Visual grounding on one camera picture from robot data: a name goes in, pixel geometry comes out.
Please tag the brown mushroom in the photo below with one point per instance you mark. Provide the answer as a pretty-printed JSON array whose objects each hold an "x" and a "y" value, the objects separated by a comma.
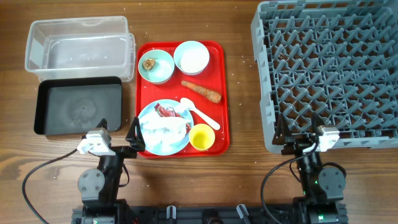
[{"x": 148, "y": 64}]

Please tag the grey dishwasher rack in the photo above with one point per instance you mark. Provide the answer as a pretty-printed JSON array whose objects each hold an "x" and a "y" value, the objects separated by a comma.
[{"x": 336, "y": 59}]

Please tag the mint green bowl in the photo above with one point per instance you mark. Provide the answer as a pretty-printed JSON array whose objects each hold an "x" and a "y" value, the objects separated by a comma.
[{"x": 162, "y": 70}]

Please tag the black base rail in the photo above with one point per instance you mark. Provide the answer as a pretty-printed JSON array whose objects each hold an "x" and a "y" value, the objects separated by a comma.
[{"x": 283, "y": 213}]

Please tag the white plastic spoon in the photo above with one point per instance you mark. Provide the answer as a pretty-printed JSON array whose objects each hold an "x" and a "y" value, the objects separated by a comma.
[{"x": 189, "y": 105}]

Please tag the orange carrot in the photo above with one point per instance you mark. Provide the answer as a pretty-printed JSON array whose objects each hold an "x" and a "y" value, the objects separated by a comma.
[{"x": 210, "y": 95}]

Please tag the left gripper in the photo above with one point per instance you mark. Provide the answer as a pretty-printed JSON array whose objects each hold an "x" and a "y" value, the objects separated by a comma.
[{"x": 136, "y": 142}]

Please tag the red serving tray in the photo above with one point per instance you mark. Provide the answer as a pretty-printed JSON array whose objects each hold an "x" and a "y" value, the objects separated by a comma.
[{"x": 170, "y": 93}]

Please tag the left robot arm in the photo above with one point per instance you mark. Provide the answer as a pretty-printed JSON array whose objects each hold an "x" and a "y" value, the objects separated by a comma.
[{"x": 99, "y": 187}]

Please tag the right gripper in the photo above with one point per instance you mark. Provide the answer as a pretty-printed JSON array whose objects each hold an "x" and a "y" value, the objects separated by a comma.
[{"x": 300, "y": 142}]

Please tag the white napkin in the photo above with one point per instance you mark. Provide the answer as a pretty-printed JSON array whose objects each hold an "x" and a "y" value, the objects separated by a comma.
[{"x": 157, "y": 130}]

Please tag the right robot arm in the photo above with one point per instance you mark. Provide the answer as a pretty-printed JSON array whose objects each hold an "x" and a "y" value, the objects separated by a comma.
[{"x": 322, "y": 183}]

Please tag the clear plastic bin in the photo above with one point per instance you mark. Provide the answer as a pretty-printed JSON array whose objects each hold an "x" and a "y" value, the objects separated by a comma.
[{"x": 83, "y": 47}]

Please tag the white rice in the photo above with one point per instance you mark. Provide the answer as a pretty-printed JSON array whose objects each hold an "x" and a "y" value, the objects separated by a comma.
[{"x": 193, "y": 60}]

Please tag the light blue plate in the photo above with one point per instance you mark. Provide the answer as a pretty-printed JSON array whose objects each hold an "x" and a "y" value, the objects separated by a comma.
[{"x": 162, "y": 149}]

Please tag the red snack wrapper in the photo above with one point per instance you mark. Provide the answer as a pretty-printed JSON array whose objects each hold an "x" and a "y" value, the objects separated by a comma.
[{"x": 168, "y": 112}]

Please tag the black plastic tray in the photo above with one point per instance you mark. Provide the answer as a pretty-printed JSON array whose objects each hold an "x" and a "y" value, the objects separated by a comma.
[{"x": 77, "y": 105}]

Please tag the yellow plastic cup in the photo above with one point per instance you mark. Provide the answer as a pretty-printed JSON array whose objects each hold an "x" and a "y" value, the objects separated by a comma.
[{"x": 201, "y": 137}]

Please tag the light blue bowl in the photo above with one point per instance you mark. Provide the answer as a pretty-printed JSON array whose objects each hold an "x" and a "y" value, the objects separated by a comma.
[{"x": 187, "y": 46}]

